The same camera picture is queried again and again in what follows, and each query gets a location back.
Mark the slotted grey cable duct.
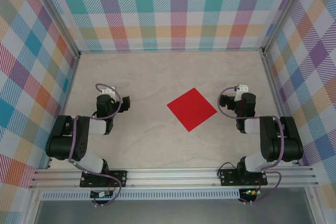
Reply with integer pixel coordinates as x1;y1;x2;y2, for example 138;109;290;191
39;188;242;201

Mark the black cable loop at base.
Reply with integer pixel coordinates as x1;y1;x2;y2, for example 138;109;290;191
217;162;238;177

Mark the aluminium frame leg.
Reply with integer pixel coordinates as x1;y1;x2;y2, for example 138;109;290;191
23;189;41;224
304;187;323;224

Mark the red square paper sheet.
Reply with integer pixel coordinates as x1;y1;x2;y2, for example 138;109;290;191
166;87;218;132

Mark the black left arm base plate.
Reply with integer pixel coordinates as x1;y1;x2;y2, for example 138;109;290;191
80;170;128;188

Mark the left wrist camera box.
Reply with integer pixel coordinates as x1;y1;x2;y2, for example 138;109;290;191
101;85;117;97

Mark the circuit board with green light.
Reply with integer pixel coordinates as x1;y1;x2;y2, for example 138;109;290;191
241;188;260;196

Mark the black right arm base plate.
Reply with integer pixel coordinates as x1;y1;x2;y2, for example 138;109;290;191
219;168;268;187

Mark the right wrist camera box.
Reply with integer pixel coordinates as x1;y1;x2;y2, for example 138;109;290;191
235;84;249;101

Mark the aluminium frame post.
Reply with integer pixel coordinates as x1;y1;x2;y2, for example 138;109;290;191
26;0;81;58
261;0;313;56

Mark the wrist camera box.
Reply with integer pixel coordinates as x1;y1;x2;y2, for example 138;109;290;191
101;85;117;97
235;84;249;101

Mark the small black circuit board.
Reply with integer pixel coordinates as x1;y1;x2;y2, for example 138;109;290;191
90;190;114;199

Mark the wide aluminium mounting rail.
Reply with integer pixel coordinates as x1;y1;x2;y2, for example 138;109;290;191
28;166;320;189

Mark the grey metal panel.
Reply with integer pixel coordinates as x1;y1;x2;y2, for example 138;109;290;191
34;199;316;224

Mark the aluminium frame floor rail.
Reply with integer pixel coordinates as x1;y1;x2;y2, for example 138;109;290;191
46;53;81;169
261;52;300;166
78;47;265;55

